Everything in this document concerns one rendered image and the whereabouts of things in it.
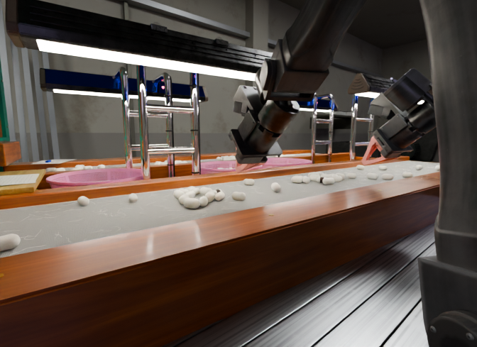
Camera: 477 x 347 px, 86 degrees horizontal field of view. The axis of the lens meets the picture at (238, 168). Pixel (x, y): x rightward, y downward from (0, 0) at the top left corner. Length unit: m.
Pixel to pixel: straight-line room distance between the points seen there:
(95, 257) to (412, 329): 0.35
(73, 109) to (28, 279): 2.88
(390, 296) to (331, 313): 0.10
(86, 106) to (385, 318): 3.05
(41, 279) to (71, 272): 0.02
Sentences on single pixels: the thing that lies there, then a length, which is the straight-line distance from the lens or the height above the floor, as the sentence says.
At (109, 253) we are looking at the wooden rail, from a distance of 0.31.
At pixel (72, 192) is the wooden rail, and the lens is 0.68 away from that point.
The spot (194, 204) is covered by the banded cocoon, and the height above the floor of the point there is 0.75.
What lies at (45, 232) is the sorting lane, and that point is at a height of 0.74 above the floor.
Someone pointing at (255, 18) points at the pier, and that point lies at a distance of 4.28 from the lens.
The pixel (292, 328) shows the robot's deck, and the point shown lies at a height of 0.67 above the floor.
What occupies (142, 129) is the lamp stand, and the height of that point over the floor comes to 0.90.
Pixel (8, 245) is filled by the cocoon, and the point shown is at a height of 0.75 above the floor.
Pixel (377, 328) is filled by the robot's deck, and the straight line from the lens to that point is 0.38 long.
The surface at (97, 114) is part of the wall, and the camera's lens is 3.17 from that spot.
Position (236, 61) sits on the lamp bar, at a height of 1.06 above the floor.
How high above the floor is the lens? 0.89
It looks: 8 degrees down
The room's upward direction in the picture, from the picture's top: straight up
